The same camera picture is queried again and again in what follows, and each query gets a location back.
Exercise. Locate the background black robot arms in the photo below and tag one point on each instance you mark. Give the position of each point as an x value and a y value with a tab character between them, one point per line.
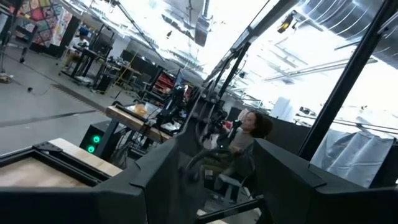
172	104

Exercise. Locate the light blue plastic sheet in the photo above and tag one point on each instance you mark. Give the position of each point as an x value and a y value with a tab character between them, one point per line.
351	158

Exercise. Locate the person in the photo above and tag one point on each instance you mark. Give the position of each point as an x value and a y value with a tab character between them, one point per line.
248	140
77	43

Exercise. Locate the black office chair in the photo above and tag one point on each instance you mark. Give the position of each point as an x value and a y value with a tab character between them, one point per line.
230	183

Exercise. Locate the wooden top workbench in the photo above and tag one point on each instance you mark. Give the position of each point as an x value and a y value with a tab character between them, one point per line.
130	119

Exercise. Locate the colourful patchwork quilt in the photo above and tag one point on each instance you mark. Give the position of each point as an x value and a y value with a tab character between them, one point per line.
43	18

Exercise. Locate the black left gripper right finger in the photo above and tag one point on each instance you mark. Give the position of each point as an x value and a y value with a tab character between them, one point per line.
326	205

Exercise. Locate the black partition panel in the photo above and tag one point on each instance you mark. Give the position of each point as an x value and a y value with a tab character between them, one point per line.
286	135

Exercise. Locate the red storage shelves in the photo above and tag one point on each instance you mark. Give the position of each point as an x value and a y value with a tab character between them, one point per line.
164	83

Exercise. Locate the black standing desk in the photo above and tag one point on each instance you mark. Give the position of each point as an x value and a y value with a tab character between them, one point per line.
87	59

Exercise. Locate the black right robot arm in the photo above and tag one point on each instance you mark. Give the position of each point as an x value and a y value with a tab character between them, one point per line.
199	137

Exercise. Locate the black computer with green lights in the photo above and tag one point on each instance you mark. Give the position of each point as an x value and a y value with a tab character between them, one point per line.
102	132

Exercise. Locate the orange plastic container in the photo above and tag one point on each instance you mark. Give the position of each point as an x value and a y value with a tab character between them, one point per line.
140	109

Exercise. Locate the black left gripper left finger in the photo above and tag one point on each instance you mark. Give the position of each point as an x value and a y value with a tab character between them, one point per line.
77	205

